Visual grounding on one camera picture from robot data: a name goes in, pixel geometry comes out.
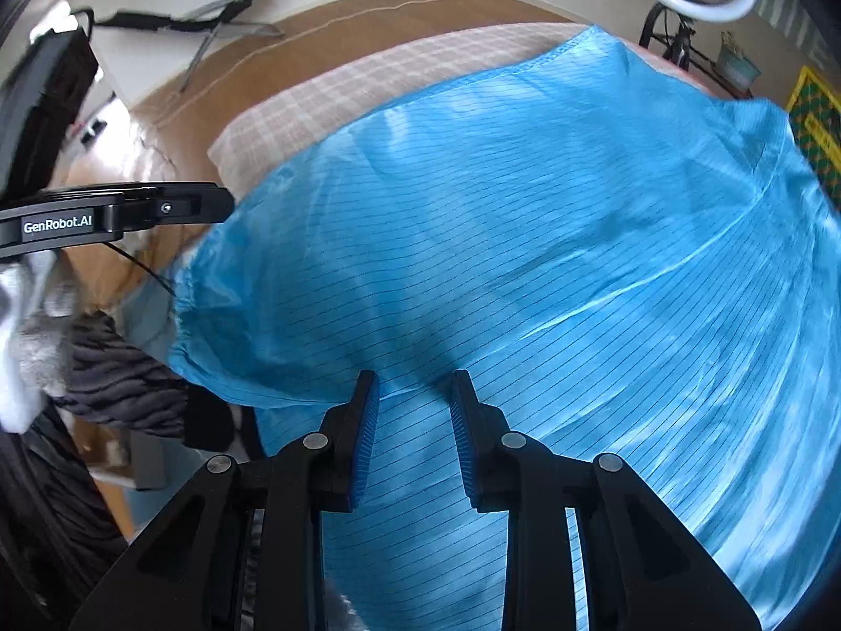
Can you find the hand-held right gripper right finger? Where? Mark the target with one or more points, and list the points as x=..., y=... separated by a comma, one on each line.
x=463, y=437

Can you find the checked pink mat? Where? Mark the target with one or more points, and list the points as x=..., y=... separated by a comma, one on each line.
x=315, y=105

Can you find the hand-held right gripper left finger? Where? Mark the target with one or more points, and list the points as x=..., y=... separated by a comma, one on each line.
x=364, y=437

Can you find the blue striped garment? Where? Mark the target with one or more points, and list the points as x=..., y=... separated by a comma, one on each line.
x=525, y=243

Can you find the person's left hand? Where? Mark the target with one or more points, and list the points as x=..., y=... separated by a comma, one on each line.
x=29, y=342

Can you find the yellow patterned crate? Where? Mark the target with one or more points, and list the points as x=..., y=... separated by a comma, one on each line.
x=815, y=112

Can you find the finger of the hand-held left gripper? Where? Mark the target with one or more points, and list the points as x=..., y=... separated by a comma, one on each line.
x=190, y=205

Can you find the black folding stand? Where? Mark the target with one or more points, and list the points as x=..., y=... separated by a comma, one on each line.
x=144, y=20

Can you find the person's dark striped clothing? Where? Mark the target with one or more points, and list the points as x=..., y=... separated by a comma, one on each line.
x=39, y=513

